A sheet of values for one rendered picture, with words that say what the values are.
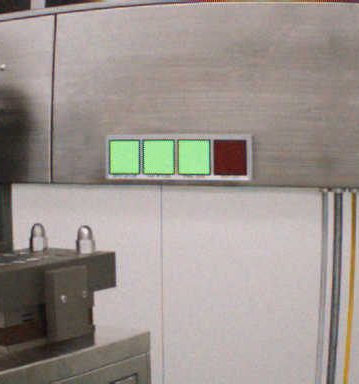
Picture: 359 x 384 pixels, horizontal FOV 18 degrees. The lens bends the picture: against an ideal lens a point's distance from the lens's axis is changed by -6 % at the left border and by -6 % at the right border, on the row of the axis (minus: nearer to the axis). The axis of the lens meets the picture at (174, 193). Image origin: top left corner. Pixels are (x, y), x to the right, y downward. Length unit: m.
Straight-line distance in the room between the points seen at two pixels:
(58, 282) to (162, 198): 2.73
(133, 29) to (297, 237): 2.46
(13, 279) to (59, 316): 0.12
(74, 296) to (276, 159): 0.37
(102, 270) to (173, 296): 2.58
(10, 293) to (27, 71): 0.48
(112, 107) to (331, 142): 0.38
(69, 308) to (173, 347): 2.75
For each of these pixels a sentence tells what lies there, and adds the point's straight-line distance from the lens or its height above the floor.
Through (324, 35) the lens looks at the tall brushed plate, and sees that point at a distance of 1.75.
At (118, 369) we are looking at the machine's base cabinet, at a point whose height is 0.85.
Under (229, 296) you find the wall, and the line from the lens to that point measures 4.37.
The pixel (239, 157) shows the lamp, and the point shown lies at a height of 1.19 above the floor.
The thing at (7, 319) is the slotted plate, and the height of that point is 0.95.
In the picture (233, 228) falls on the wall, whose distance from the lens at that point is 4.34.
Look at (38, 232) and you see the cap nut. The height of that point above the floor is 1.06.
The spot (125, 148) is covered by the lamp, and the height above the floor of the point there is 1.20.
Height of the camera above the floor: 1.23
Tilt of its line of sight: 3 degrees down
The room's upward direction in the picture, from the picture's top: straight up
